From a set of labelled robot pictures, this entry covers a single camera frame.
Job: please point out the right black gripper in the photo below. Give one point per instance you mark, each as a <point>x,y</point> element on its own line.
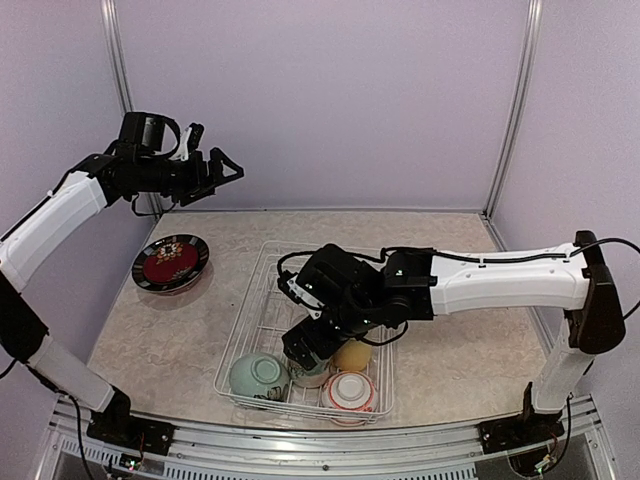
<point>292,340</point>

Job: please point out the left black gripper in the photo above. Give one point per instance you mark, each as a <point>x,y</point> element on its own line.
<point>198,178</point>

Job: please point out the yellow cup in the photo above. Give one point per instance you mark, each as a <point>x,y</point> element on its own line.
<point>352,356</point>

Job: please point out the teal floral mug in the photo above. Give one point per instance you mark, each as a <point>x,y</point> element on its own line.
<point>313,378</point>

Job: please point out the black plate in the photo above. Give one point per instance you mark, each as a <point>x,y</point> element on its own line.
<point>137,268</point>

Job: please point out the dark red oval dish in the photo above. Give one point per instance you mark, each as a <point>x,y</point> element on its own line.
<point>170,262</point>

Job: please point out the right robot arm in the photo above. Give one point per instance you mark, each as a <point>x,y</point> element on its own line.
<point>420,283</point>

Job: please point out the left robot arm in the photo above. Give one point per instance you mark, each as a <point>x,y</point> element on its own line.
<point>28,250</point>

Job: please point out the white red rimmed bowl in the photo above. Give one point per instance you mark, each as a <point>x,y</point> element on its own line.
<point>349,391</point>

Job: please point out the light green flower bowl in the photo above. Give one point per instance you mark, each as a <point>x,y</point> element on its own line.
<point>259,375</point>

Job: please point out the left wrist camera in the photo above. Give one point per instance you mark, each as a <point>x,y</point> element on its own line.
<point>189,141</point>

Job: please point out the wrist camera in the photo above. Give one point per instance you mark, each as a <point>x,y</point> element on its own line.
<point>302,297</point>
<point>189,141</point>

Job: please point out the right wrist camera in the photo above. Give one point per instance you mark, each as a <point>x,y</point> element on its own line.
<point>302,297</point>

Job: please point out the left aluminium corner post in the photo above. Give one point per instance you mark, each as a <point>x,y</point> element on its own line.
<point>116,55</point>

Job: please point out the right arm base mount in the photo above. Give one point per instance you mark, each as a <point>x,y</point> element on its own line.
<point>520,430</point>

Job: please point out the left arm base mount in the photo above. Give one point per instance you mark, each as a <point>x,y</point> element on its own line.
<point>122,429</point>

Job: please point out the aluminium front frame rail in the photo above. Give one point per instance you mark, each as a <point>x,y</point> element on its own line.
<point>201,450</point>

